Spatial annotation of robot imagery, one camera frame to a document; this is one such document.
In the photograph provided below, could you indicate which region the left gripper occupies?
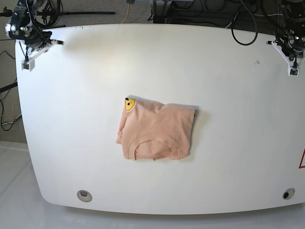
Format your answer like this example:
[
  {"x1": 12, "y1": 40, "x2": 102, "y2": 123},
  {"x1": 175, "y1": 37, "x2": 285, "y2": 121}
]
[{"x1": 275, "y1": 23, "x2": 305, "y2": 54}]

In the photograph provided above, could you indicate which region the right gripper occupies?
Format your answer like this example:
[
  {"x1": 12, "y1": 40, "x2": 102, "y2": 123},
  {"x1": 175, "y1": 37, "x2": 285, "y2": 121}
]
[{"x1": 5, "y1": 0, "x2": 52, "y2": 49}]

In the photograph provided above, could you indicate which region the peach T-shirt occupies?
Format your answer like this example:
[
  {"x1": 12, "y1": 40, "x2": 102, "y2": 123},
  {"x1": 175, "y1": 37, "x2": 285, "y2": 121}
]
[{"x1": 116, "y1": 98, "x2": 195, "y2": 160}]

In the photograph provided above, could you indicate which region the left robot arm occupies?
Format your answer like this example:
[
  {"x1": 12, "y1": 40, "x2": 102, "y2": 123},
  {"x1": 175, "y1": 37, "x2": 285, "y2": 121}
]
[{"x1": 275, "y1": 0, "x2": 305, "y2": 61}]

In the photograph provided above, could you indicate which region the black tripod stand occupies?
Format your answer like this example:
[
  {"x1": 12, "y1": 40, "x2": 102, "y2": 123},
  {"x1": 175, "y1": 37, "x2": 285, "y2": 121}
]
[{"x1": 0, "y1": 0, "x2": 115, "y2": 27}]

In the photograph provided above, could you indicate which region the right table grommet hole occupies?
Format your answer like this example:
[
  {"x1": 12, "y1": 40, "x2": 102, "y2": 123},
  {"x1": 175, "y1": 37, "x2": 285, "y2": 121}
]
[{"x1": 283, "y1": 188, "x2": 295, "y2": 199}]

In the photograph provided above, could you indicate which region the table grommet hole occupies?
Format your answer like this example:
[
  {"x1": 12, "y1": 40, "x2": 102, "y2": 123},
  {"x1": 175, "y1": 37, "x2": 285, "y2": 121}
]
[
  {"x1": 283, "y1": 188, "x2": 295, "y2": 199},
  {"x1": 77, "y1": 190, "x2": 92, "y2": 203}
]

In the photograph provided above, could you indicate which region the left table grommet hole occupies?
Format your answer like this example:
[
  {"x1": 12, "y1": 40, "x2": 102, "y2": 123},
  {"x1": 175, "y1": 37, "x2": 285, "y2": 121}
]
[{"x1": 77, "y1": 190, "x2": 92, "y2": 203}]

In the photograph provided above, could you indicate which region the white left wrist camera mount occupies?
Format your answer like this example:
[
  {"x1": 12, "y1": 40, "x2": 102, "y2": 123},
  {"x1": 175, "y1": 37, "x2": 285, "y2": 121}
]
[{"x1": 267, "y1": 41, "x2": 305, "y2": 77}]

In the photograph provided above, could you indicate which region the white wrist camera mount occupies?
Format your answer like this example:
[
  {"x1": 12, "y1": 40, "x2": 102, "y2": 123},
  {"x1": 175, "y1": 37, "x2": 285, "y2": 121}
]
[
  {"x1": 21, "y1": 40, "x2": 64, "y2": 71},
  {"x1": 267, "y1": 41, "x2": 305, "y2": 77}
]

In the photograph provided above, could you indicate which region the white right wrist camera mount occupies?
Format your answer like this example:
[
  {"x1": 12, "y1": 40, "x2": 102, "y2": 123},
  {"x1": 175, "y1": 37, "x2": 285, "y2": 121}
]
[{"x1": 21, "y1": 40, "x2": 64, "y2": 71}]

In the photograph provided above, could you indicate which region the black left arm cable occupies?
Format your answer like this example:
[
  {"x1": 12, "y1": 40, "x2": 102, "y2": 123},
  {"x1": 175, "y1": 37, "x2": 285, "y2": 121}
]
[{"x1": 231, "y1": 0, "x2": 286, "y2": 46}]

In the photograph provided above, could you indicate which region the yellow floor cable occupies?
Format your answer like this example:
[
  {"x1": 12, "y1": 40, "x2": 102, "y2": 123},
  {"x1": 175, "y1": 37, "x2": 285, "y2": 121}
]
[{"x1": 121, "y1": 0, "x2": 134, "y2": 24}]

